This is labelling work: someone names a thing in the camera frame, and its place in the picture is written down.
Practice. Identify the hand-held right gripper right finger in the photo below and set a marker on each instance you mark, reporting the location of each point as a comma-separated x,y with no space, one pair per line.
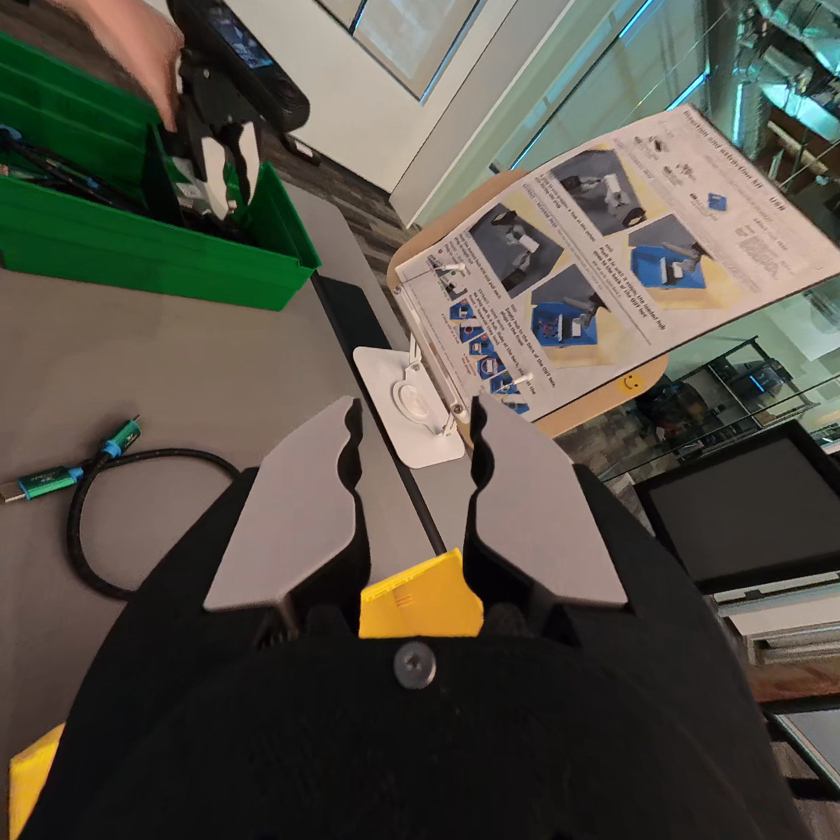
544,518

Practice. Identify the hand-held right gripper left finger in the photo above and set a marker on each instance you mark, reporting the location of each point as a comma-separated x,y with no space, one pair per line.
289,518

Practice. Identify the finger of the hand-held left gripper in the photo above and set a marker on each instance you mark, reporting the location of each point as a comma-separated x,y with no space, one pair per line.
214,177
248,157

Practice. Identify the green plastic bin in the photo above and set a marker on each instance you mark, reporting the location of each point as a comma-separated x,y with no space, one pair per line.
131,262

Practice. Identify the yellow plastic bin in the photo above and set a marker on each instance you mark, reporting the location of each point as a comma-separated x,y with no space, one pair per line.
420,597

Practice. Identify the person's left forearm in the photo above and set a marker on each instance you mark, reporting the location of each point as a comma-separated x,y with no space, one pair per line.
131,46

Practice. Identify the black bin divider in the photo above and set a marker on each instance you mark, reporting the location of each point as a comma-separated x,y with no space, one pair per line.
161,184

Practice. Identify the yellow smiley sticker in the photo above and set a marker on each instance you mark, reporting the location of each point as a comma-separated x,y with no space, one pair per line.
632,382

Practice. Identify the white stand base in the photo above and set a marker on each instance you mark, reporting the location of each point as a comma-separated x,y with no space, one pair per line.
380,374

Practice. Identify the black flat pad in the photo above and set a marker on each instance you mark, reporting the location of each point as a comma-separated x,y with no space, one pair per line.
348,315

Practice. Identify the black monitor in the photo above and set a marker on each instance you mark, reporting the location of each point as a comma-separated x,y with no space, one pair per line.
741,505

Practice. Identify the black metal rack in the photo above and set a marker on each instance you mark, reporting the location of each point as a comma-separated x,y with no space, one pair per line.
754,380

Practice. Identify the printed instruction sheet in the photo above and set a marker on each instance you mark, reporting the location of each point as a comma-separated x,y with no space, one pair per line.
656,229

